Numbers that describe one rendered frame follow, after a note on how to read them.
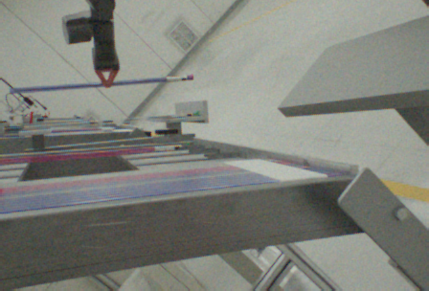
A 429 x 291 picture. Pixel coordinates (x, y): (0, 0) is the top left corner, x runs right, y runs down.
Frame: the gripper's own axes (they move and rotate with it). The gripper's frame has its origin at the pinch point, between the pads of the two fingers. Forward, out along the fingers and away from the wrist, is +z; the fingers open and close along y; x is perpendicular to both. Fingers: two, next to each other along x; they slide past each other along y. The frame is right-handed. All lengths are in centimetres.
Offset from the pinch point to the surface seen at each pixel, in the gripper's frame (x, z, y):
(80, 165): -9.0, -0.1, 34.0
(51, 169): -15.3, -0.1, 34.4
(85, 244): -8, -39, 90
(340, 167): 21, -39, 84
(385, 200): 21, -42, 92
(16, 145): -31, 42, -29
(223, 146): 19, -15, 50
